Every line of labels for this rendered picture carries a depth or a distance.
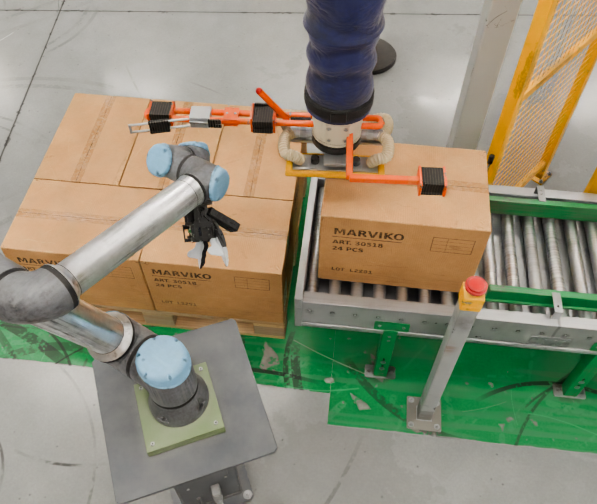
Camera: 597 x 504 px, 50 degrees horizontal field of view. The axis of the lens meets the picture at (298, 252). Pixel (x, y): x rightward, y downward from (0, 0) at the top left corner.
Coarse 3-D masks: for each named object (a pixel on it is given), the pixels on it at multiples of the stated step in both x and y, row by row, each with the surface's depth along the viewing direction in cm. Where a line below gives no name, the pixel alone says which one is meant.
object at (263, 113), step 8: (256, 104) 218; (264, 104) 218; (256, 112) 216; (264, 112) 216; (272, 112) 216; (256, 120) 214; (264, 120) 214; (272, 120) 214; (256, 128) 215; (264, 128) 215; (272, 128) 215
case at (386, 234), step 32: (416, 160) 242; (448, 160) 242; (480, 160) 242; (352, 192) 233; (384, 192) 233; (416, 192) 233; (448, 192) 233; (480, 192) 233; (320, 224) 231; (352, 224) 228; (384, 224) 226; (416, 224) 224; (448, 224) 224; (480, 224) 224; (320, 256) 246; (352, 256) 244; (384, 256) 241; (416, 256) 239; (448, 256) 236; (480, 256) 234; (448, 288) 253
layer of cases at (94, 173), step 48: (96, 96) 325; (96, 144) 305; (144, 144) 305; (240, 144) 305; (48, 192) 287; (96, 192) 287; (144, 192) 287; (240, 192) 287; (288, 192) 287; (48, 240) 271; (240, 240) 271; (288, 240) 277; (96, 288) 286; (144, 288) 282; (192, 288) 277; (240, 288) 273; (288, 288) 302
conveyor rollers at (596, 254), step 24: (504, 216) 278; (528, 216) 278; (312, 240) 272; (504, 240) 272; (528, 240) 271; (552, 240) 270; (576, 240) 270; (312, 264) 263; (528, 264) 264; (552, 264) 264; (576, 264) 263; (312, 288) 256; (336, 288) 256; (360, 288) 256; (384, 288) 257; (552, 288) 259; (576, 288) 257
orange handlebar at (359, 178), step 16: (144, 112) 218; (176, 112) 219; (224, 112) 217; (240, 112) 218; (288, 112) 217; (304, 112) 217; (368, 128) 214; (352, 144) 208; (352, 160) 204; (352, 176) 200; (368, 176) 200; (384, 176) 200; (400, 176) 200; (416, 176) 200
